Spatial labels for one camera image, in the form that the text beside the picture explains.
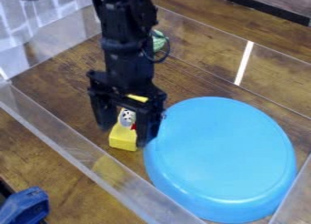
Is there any clear acrylic enclosure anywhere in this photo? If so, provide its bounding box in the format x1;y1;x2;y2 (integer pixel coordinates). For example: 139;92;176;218
0;0;311;224

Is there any green knobbly toy vegetable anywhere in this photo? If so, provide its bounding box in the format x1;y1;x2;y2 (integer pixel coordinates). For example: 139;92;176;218
152;30;168;52

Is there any blue clamp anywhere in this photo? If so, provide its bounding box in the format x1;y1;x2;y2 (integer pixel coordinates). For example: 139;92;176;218
0;187;50;224

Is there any blue round tray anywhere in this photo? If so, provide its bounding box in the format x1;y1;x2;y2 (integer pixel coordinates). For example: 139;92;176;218
143;97;296;224

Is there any yellow brick with label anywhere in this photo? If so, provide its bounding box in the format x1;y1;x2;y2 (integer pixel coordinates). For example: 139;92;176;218
108;94;151;152

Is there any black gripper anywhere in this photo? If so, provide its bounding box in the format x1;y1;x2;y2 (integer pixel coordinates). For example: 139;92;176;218
87;40;167;148

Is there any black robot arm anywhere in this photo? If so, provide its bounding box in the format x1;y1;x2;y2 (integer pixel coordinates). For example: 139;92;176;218
87;0;167;147

